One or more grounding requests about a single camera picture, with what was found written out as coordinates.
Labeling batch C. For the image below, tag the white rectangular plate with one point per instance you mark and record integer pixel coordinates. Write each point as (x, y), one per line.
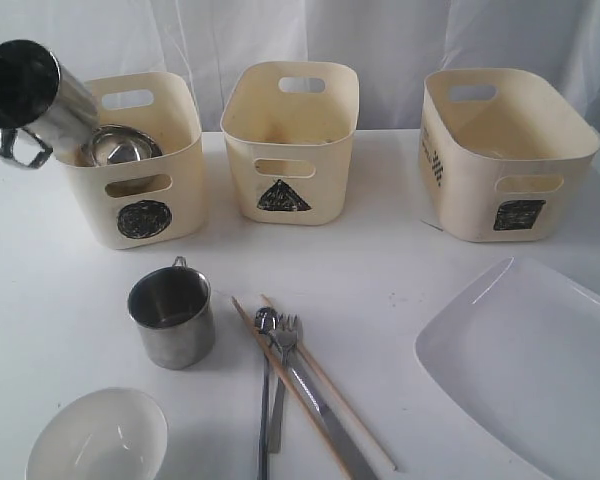
(518, 350)

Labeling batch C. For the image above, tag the small steel spoon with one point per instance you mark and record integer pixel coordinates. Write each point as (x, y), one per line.
(265, 320)

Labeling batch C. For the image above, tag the steel table knife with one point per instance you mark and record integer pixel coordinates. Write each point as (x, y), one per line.
(355, 462)

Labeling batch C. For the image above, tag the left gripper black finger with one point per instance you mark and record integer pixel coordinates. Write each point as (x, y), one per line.
(17, 84)

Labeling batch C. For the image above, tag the steel mug with round handle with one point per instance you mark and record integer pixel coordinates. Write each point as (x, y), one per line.
(66, 115)

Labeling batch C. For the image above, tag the steel mug with wire handle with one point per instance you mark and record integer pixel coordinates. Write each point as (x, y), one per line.
(171, 307)

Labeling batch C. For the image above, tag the cream bin with triangle mark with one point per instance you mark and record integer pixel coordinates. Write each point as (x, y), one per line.
(288, 129)

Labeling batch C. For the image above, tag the white ceramic bowl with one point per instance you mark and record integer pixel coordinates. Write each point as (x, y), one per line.
(113, 433)

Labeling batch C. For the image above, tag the small steel fork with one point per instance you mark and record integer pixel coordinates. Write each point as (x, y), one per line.
(278, 405)

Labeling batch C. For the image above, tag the white backdrop curtain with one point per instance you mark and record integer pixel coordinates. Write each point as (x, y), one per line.
(392, 45)

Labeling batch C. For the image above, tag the stainless steel bowl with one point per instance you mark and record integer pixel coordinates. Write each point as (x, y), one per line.
(113, 144)

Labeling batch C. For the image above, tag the cream bin with circle mark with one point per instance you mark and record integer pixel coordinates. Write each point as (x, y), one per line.
(152, 200)

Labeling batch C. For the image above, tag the cream bin with square mark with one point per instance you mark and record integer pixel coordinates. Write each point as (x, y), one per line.
(501, 153)

